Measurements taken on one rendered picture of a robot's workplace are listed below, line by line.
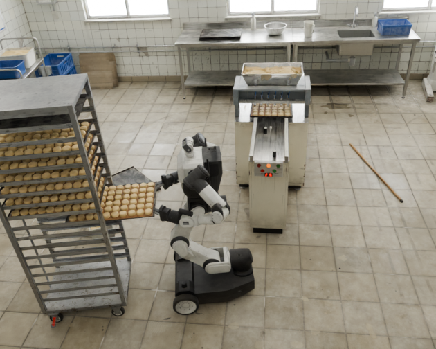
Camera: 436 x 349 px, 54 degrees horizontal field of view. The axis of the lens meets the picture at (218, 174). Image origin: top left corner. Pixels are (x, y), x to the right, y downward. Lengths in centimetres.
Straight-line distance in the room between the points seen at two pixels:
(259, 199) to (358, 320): 127
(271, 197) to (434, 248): 152
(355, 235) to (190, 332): 179
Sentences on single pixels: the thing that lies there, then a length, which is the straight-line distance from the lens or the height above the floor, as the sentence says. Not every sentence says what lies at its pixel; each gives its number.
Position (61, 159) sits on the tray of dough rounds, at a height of 142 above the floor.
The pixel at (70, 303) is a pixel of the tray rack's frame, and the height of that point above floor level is 15.
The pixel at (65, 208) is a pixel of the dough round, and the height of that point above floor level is 106.
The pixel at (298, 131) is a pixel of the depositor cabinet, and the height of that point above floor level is 74.
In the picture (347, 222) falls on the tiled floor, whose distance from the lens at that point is 433.
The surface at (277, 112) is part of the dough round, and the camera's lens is 423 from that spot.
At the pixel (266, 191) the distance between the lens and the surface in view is 377.
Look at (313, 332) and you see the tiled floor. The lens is 343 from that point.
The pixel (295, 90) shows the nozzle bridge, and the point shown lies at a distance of 404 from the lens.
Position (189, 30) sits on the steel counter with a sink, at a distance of 711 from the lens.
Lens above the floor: 278
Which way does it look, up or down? 34 degrees down
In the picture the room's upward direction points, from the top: 4 degrees counter-clockwise
